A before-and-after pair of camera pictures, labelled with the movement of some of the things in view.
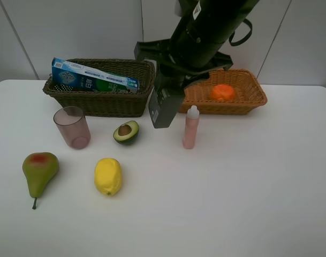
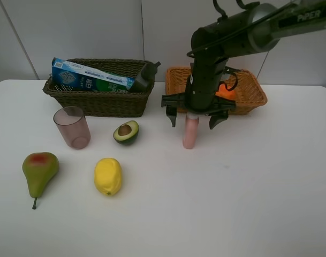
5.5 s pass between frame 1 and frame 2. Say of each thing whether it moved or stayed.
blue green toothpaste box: stayed
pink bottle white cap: stayed
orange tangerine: stayed
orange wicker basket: stayed
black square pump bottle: moved
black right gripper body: moved
